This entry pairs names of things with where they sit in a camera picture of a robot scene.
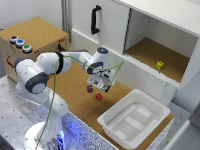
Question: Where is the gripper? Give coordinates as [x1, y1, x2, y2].
[87, 69, 113, 93]

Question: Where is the purple block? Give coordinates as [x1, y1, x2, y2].
[86, 85, 94, 93]

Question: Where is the pink block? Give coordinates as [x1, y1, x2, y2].
[95, 93, 104, 102]

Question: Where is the yellow block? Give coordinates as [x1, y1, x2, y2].
[156, 60, 165, 70]

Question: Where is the white plastic box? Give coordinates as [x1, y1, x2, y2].
[96, 88, 171, 150]

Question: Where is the white sliding door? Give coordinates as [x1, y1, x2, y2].
[71, 0, 131, 56]

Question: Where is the white cabinet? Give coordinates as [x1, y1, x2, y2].
[70, 0, 200, 107]

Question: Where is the wooden drawer box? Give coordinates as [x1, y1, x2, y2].
[0, 16, 71, 83]

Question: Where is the green button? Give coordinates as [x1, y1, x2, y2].
[21, 43, 34, 54]

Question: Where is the blue button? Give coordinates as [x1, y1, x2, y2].
[15, 38, 26, 49]

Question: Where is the red button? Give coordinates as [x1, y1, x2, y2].
[9, 35, 20, 45]

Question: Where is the black drawer handle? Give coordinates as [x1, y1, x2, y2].
[57, 43, 67, 53]

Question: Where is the green cable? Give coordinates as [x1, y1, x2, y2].
[34, 55, 125, 150]

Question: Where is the black door handle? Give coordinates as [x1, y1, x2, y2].
[90, 4, 102, 36]

